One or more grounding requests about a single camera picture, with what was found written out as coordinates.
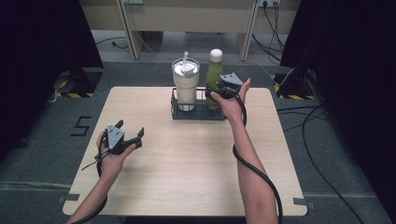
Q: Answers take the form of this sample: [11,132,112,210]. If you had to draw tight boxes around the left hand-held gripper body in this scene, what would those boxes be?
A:
[106,124,143,156]

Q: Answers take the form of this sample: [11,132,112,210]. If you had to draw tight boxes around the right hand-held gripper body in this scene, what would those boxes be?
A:
[217,73,244,100]

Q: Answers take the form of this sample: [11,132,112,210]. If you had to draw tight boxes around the green bottle with white cap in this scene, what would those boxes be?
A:
[205,48,225,111]

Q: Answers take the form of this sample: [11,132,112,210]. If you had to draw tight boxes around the cream tumbler with clear lid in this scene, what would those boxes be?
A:
[171,50,201,112]

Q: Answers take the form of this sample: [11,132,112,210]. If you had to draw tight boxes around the dark wire basket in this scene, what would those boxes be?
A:
[170,87,227,121]

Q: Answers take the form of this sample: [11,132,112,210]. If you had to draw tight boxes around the person's left hand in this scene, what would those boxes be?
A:
[96,130,137,179]

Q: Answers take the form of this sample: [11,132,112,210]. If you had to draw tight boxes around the person's right hand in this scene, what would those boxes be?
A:
[210,77,252,124]

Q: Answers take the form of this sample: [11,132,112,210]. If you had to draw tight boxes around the black stand base hazard tape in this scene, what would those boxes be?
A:
[270,68,316,101]
[57,68,104,99]

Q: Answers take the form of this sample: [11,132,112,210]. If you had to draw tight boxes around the grey tape piece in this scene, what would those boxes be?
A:
[58,193,80,203]
[292,197,317,210]

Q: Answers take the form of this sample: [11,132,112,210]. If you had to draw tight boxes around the white power strip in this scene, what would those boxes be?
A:
[258,0,281,8]

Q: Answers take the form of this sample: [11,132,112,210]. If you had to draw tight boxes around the dark curtain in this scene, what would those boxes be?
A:
[0,0,104,161]
[279,0,396,217]

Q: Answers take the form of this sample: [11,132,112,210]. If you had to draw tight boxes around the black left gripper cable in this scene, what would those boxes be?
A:
[69,133,109,224]

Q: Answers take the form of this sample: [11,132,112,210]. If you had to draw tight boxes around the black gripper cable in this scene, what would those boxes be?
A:
[69,133,109,224]
[232,92,284,224]

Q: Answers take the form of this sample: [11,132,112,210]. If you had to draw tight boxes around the grey cable tie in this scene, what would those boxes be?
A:
[80,154,105,172]

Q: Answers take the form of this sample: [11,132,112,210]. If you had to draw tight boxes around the black cables from power strip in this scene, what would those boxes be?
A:
[251,3,286,63]

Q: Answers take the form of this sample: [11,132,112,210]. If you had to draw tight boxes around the short black floor cable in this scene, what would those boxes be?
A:
[93,36,130,50]

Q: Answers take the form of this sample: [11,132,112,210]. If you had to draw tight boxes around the black floor cables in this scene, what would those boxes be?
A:
[276,105,366,224]

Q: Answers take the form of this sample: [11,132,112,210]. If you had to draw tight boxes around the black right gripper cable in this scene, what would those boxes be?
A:
[232,92,284,224]

